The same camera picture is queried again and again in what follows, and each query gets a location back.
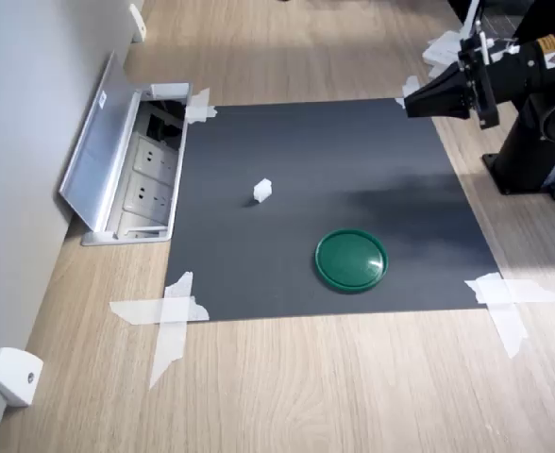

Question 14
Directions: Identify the small white plastic terminal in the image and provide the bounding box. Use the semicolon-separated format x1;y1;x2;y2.
252;177;274;205

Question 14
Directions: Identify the round green lid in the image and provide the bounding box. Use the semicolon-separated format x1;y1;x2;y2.
313;228;390;294

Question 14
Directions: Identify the dark grey mat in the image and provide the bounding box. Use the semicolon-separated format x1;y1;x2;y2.
164;97;501;323

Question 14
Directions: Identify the white power socket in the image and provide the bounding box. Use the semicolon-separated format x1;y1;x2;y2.
123;171;174;217
132;135;178;179

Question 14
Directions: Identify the grey partition panel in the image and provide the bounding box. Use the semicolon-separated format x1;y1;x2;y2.
0;0;144;453

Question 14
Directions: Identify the white stand bracket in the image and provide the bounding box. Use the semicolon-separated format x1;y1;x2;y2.
422;0;483;79

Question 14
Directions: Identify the white partition bracket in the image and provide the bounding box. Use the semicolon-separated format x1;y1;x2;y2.
128;3;147;44

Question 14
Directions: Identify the silver cable duct box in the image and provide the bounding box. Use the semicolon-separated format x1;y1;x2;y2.
59;51;194;247

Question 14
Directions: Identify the white corner bracket with screw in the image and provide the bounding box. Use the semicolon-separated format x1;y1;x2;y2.
0;346;44;409

